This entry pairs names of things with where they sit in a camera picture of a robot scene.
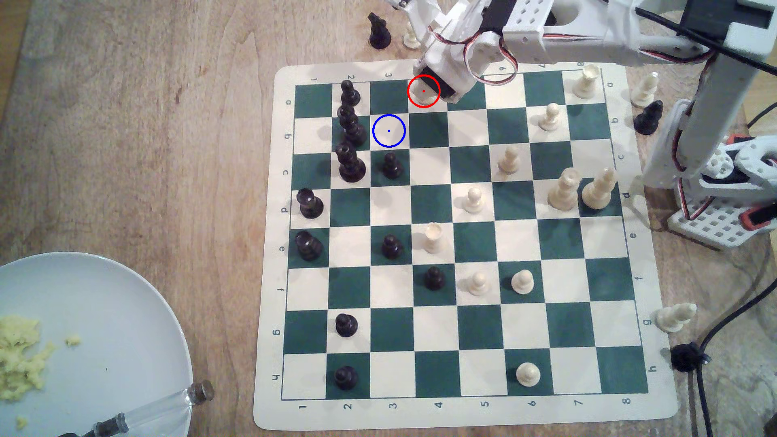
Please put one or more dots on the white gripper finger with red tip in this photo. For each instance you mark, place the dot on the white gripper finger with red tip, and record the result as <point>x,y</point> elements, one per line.
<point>452,85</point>
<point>428,68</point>

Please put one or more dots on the white printed gripper body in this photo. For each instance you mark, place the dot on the white printed gripper body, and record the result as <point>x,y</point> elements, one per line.
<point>445,90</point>

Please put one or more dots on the white chess pawn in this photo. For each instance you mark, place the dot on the white chess pawn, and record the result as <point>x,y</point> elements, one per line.
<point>473,201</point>
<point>528,375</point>
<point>509,161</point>
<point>428,96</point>
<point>411,41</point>
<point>522,281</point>
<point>550,118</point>
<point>479,283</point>

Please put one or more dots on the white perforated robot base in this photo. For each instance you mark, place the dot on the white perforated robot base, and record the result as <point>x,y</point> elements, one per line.
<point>716,221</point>

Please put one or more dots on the white printed robot arm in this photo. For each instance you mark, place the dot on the white printed robot arm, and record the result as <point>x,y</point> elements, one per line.
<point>607,36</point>

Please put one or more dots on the black chess bishop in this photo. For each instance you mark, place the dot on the black chess bishop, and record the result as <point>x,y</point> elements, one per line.
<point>379,33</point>

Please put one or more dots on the tall black chess piece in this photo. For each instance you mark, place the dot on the tall black chess piece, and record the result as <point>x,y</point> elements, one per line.
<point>349,94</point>
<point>352,127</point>
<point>351,165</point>

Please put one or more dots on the black chess pawn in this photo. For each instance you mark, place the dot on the black chess pawn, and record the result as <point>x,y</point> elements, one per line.
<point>392,247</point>
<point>346,326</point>
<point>434,278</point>
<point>346,377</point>
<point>392,166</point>

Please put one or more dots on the white chess rook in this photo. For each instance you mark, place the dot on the white chess rook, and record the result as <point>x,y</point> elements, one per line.
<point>433,238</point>
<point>587,84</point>

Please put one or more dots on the white chess queen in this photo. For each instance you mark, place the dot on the white chess queen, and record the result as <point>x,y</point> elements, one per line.
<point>564,191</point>

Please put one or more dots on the black chess rook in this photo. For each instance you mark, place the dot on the black chess rook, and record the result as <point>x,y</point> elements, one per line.
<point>310,204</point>

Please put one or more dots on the white chess king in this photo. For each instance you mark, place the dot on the white chess king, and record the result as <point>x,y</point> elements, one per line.
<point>600,191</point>

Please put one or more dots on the white chess bishop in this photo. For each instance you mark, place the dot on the white chess bishop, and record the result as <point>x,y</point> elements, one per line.
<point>644,91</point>
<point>674,317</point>

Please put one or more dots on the black chess knight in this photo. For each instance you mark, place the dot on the black chess knight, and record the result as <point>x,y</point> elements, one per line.
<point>648,118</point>
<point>308,246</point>

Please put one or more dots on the green white chessboard mat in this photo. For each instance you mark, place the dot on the green white chessboard mat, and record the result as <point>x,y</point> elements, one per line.
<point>479,328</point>

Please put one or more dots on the pale blue plate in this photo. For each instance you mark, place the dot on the pale blue plate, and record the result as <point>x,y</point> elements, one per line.
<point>109,315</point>

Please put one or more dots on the small yellow food crumb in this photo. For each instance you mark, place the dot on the small yellow food crumb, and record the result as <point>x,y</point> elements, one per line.
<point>21,422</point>
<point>73,340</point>

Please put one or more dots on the yellow food heap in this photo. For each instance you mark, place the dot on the yellow food heap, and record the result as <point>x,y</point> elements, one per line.
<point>18,358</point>

